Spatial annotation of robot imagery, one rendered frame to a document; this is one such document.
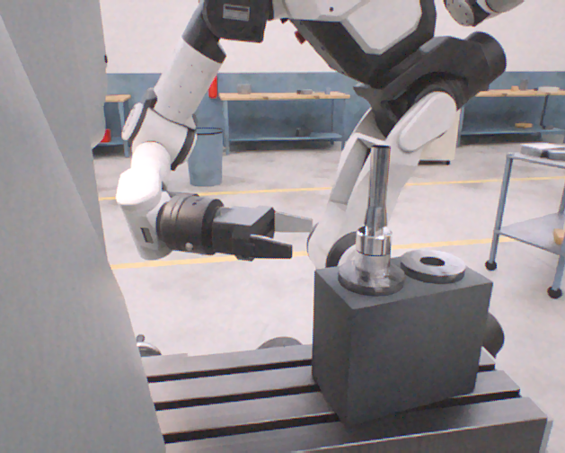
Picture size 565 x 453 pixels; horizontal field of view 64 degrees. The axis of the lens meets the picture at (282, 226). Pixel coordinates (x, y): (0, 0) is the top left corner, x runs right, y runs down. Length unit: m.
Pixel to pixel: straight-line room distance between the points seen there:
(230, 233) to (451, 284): 0.31
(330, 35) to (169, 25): 7.24
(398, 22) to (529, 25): 9.12
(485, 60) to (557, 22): 9.28
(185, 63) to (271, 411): 0.62
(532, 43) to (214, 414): 9.68
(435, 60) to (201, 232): 0.58
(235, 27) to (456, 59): 0.44
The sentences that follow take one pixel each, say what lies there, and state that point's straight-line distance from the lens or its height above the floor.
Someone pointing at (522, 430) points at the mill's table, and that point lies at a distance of 0.78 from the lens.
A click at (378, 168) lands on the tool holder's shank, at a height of 1.29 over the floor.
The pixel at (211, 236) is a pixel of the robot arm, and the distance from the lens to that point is 0.68.
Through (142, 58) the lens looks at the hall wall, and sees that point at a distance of 8.10.
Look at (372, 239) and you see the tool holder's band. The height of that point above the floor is 1.20.
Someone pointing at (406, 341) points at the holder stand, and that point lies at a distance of 0.64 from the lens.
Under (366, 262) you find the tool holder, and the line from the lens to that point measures 0.61.
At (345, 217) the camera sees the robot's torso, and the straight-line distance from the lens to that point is 0.97.
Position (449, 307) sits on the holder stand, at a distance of 0.66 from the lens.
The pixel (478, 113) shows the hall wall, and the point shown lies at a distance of 9.59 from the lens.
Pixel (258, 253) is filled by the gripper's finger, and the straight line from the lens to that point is 0.62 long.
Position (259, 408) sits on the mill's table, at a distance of 0.71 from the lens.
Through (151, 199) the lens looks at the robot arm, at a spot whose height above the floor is 1.22.
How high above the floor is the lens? 1.42
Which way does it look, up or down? 20 degrees down
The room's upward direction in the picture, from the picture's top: straight up
